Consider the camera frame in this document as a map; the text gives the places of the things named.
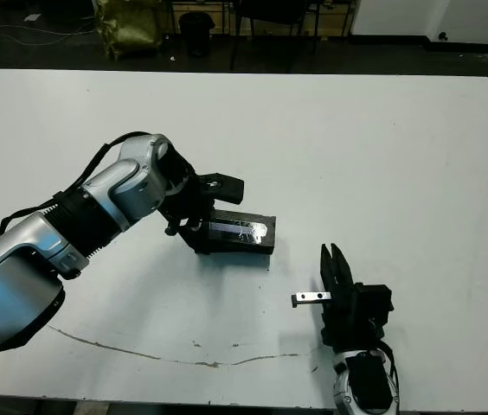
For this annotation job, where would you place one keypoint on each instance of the yellow-green plastic bag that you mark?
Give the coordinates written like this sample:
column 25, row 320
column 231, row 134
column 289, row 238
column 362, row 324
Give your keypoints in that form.
column 129, row 28

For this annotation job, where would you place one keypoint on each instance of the black office chair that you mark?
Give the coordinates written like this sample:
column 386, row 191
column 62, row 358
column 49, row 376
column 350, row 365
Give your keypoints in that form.
column 272, row 8

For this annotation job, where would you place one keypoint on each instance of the white paper sheet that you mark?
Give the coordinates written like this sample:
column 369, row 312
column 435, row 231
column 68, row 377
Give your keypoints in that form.
column 32, row 17

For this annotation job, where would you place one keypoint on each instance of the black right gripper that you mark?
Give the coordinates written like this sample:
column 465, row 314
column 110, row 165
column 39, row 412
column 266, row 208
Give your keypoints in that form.
column 352, row 320

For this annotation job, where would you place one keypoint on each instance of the black trash bin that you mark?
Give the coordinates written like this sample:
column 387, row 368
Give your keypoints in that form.
column 196, row 34

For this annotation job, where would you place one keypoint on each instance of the black printed box lid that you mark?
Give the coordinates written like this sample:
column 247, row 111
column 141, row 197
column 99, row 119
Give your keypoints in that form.
column 239, row 229

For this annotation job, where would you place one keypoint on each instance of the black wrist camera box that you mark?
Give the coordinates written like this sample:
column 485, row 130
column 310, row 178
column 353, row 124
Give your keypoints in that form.
column 226, row 188
column 376, row 298

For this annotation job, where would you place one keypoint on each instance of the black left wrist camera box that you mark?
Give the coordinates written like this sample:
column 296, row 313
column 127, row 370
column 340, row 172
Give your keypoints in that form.
column 226, row 188

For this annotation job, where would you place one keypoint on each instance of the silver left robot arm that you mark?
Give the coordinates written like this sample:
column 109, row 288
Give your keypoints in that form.
column 131, row 186

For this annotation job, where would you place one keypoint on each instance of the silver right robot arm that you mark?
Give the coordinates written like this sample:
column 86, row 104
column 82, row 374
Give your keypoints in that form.
column 365, row 384

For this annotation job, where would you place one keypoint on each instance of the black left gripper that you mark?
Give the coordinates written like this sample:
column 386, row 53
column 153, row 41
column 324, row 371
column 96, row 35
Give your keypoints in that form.
column 185, row 203

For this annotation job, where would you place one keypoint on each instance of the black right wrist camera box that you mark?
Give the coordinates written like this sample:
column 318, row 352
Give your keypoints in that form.
column 376, row 298

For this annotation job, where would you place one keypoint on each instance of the black door stop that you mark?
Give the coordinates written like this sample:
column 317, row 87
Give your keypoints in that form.
column 443, row 36

